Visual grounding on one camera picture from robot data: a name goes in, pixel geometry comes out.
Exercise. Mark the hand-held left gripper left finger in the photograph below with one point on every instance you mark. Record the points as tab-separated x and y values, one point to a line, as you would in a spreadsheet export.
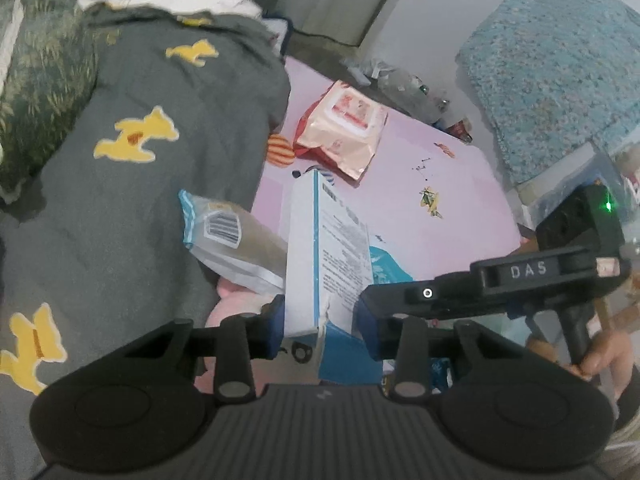
272	327

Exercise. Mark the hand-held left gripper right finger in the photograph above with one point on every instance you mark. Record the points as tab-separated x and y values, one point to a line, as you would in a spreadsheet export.
367	337

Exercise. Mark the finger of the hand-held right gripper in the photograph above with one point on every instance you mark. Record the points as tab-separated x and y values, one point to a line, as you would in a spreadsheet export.
425	293

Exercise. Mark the pink plush toy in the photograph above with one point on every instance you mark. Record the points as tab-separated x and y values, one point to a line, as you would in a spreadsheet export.
232	305

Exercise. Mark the white and blue mask box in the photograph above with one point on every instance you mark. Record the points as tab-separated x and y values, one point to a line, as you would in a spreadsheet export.
330	260

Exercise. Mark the clear bag with beige contents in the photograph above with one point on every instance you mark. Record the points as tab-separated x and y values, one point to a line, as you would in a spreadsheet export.
235	240

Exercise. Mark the person's right hand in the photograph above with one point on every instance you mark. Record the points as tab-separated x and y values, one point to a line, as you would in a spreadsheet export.
607	355

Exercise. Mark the pink printed bed sheet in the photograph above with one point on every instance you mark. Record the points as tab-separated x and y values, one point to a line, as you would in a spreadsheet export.
430	190

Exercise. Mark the teal shaggy rug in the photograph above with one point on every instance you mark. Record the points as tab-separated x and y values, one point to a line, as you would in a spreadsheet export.
555	60

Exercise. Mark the pink wet wipes pack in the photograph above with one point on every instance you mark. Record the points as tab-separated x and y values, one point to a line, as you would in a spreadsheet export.
342	127

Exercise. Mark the green blanket with yellow dogs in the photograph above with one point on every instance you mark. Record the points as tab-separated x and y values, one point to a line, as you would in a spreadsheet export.
150	175

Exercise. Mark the pile of clear plastic bottles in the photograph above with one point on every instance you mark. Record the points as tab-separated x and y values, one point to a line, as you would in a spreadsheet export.
400	85

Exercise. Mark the green leaf print pillow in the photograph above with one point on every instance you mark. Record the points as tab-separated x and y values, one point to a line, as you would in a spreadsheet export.
35	85

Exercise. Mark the white cloth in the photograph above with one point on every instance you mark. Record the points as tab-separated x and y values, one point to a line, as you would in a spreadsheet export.
165	0

